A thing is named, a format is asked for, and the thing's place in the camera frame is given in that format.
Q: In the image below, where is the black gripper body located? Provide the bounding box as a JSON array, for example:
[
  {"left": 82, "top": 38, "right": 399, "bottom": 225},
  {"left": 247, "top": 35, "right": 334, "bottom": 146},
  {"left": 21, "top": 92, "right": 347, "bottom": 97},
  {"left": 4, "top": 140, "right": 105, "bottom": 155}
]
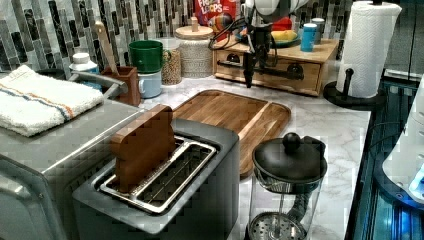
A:
[{"left": 248, "top": 25, "right": 271, "bottom": 67}]

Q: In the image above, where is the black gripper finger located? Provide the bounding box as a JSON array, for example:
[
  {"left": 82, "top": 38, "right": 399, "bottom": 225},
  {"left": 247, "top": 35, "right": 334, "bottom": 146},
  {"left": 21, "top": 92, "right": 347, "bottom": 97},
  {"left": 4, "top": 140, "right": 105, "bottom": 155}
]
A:
[{"left": 243, "top": 52, "right": 255, "bottom": 88}]

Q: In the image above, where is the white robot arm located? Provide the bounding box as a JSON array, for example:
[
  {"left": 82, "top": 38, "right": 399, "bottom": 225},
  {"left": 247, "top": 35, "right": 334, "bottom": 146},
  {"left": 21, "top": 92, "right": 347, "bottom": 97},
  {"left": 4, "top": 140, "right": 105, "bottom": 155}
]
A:
[{"left": 241, "top": 0, "right": 309, "bottom": 88}]

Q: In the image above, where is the wooden drawer box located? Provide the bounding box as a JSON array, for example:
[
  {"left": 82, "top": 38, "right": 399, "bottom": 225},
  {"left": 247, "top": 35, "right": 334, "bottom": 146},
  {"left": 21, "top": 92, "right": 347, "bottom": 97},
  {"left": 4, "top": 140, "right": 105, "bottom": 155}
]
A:
[{"left": 213, "top": 39, "right": 339, "bottom": 96}]

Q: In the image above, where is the yellow plush banana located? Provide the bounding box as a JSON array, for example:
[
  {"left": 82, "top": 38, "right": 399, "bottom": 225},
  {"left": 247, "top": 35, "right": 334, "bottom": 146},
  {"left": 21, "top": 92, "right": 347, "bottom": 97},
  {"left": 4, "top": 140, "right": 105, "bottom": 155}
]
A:
[{"left": 271, "top": 30, "right": 297, "bottom": 41}]

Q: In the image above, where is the red plush apple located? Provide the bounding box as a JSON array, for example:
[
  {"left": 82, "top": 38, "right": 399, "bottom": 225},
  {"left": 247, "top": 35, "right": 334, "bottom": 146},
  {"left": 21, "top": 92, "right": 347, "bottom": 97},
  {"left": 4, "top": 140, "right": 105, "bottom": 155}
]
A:
[{"left": 272, "top": 17, "right": 292, "bottom": 31}]

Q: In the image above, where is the blue plate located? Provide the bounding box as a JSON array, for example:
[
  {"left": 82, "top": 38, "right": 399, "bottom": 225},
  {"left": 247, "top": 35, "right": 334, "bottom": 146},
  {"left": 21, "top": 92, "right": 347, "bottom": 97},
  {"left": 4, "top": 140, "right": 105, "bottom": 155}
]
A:
[{"left": 271, "top": 37, "right": 301, "bottom": 49}]

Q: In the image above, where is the blue cylindrical canister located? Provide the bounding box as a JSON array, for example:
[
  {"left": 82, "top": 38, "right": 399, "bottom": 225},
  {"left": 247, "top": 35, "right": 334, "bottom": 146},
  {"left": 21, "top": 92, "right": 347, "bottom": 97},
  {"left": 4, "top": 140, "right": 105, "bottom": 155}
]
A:
[{"left": 300, "top": 23, "right": 317, "bottom": 52}]

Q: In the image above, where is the red Froot Loops cereal box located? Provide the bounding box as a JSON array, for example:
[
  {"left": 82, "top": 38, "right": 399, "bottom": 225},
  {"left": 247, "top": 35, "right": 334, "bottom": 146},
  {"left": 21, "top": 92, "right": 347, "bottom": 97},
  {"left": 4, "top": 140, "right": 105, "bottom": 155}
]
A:
[{"left": 193, "top": 0, "right": 238, "bottom": 26}]

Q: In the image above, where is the wooden lid jar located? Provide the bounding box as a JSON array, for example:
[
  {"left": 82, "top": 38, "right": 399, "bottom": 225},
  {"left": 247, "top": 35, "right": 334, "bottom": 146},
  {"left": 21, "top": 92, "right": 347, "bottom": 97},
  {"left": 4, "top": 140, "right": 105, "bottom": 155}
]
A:
[{"left": 175, "top": 16, "right": 213, "bottom": 78}]

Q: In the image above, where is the grey cylindrical canister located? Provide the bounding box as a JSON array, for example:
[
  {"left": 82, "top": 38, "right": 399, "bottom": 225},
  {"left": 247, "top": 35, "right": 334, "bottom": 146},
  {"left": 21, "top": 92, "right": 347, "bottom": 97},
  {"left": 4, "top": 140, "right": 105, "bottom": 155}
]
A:
[{"left": 311, "top": 18, "right": 325, "bottom": 45}]

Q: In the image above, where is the wooden cutting board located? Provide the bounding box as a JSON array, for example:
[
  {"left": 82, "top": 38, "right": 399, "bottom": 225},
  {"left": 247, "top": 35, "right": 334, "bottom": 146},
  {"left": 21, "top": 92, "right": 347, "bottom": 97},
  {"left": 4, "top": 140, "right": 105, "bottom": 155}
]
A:
[{"left": 174, "top": 90, "right": 291, "bottom": 179}]

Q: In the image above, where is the clear plastic lid jar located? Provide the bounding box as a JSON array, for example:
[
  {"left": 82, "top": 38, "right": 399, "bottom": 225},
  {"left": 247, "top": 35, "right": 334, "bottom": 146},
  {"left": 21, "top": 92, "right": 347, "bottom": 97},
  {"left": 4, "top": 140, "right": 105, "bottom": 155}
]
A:
[{"left": 159, "top": 38, "right": 181, "bottom": 85}]

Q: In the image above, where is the black paper towel stand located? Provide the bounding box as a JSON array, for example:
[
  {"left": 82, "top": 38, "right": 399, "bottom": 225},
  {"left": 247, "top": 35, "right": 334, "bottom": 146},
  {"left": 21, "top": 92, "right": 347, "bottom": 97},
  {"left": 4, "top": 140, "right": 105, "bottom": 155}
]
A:
[{"left": 322, "top": 68, "right": 388, "bottom": 112}]

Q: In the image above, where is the green mug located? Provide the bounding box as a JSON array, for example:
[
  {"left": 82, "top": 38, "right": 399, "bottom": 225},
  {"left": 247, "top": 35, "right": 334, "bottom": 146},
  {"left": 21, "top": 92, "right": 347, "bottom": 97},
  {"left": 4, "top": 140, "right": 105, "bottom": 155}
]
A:
[{"left": 129, "top": 40, "right": 163, "bottom": 74}]

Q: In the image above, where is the light blue mug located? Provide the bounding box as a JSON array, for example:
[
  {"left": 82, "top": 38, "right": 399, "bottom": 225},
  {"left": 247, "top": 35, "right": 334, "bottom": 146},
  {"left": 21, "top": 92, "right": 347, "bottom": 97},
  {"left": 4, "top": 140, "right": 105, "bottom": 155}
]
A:
[{"left": 138, "top": 72, "right": 162, "bottom": 99}]

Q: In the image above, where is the paper towel roll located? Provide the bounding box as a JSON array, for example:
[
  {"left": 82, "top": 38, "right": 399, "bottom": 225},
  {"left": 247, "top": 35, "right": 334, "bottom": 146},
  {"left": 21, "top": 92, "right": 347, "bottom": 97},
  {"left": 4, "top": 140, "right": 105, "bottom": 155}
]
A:
[{"left": 336, "top": 1, "right": 402, "bottom": 98}]

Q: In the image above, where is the french press coffee maker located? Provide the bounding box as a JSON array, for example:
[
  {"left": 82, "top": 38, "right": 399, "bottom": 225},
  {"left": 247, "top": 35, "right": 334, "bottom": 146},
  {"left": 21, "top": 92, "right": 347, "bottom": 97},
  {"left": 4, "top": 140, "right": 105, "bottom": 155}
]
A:
[{"left": 244, "top": 132, "right": 327, "bottom": 240}]

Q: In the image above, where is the brown utensil holder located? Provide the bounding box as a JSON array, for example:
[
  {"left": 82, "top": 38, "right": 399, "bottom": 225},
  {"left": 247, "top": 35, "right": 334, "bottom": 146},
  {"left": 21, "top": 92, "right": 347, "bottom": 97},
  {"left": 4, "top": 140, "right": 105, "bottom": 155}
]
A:
[{"left": 101, "top": 66, "right": 141, "bottom": 107}]

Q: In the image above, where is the wooden toast slice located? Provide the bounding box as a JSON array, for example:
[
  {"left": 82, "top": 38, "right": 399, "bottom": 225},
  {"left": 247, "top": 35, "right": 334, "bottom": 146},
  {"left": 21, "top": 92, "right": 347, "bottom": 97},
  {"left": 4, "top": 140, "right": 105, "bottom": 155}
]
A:
[{"left": 110, "top": 104, "right": 176, "bottom": 193}]

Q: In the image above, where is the silver toaster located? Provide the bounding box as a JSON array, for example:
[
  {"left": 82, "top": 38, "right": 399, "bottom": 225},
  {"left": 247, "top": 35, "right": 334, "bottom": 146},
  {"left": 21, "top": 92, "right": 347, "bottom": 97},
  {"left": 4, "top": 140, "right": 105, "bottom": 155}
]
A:
[{"left": 73, "top": 119, "right": 239, "bottom": 240}]

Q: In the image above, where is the wooden spoon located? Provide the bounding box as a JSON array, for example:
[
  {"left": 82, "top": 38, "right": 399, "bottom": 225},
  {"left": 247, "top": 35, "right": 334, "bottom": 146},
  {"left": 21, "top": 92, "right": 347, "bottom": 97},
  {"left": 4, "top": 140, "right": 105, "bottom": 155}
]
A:
[{"left": 95, "top": 21, "right": 119, "bottom": 76}]

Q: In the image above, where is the white cap bottle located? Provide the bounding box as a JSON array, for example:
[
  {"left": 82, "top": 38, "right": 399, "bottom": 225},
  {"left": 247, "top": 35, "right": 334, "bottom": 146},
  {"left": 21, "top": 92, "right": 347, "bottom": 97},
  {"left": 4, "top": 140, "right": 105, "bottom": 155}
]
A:
[{"left": 69, "top": 52, "right": 99, "bottom": 74}]

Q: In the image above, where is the white striped towel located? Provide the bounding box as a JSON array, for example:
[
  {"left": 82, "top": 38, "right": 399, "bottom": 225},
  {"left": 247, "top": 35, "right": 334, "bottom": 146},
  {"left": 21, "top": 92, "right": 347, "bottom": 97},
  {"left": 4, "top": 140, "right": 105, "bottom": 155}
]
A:
[{"left": 0, "top": 65, "right": 104, "bottom": 137}]

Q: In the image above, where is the silver toaster oven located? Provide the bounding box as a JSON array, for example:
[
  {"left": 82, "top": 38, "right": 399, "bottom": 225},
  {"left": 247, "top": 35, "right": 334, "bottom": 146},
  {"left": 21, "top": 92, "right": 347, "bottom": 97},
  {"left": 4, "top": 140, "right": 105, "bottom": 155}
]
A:
[{"left": 0, "top": 71, "right": 148, "bottom": 240}]

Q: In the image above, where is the black drawer handle bar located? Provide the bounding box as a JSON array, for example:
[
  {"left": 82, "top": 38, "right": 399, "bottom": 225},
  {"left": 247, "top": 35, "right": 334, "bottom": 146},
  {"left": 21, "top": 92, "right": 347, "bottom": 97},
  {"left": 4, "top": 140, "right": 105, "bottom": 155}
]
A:
[{"left": 217, "top": 59, "right": 304, "bottom": 80}]

